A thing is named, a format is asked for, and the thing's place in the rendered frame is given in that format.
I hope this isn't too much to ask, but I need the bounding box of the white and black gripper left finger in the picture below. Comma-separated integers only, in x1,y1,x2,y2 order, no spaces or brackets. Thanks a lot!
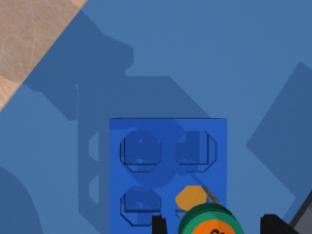
152,215,168,234

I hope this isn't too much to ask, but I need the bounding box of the blue tube rack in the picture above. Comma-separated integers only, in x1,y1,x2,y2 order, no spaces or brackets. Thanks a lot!
109,118,227,234

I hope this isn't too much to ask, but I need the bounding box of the blue flat mat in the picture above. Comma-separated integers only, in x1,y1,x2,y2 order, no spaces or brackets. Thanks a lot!
0,0,312,234

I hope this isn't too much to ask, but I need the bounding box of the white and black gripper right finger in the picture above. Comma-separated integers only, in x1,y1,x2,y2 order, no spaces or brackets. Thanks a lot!
260,214,299,234

